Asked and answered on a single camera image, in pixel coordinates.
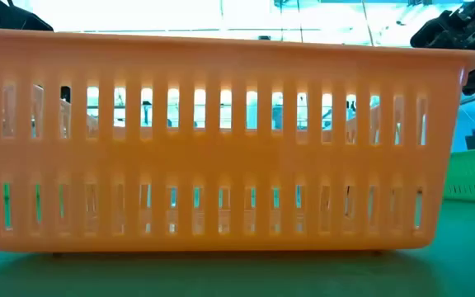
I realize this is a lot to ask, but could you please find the green slotted plastic basket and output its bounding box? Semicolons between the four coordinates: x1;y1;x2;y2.
443;148;475;205

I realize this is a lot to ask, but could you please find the orange slotted plastic basket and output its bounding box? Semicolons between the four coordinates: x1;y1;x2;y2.
0;27;475;253

